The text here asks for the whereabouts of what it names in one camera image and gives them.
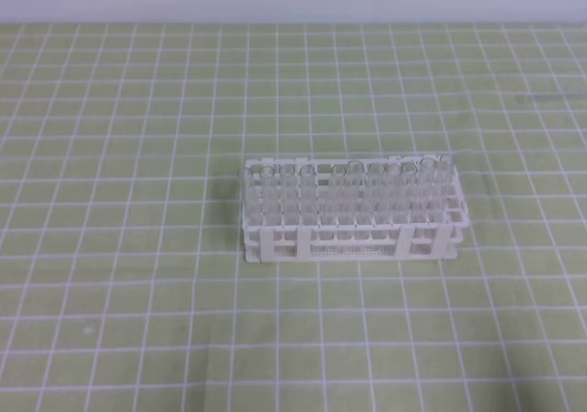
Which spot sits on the clear test tube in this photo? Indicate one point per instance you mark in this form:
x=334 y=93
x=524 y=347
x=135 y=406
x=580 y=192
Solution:
x=444 y=173

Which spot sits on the clear tube rightmost in rack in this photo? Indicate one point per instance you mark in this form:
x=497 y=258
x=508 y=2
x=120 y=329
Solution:
x=426 y=201

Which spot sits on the white test tube rack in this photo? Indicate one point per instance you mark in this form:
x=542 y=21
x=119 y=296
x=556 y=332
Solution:
x=433 y=240

